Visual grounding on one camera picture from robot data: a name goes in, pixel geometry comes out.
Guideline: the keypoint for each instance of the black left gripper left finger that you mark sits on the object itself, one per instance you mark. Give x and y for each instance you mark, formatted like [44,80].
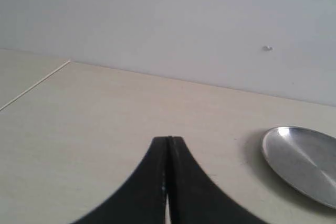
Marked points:
[142,197]

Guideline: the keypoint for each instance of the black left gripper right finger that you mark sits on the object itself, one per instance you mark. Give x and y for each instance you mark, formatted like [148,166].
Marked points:
[193,197]

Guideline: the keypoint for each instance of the round steel plate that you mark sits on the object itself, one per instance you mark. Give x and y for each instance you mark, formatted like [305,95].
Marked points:
[304,159]

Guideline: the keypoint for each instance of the small white wall peg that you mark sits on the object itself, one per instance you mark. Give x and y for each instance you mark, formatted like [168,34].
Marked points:
[267,48]

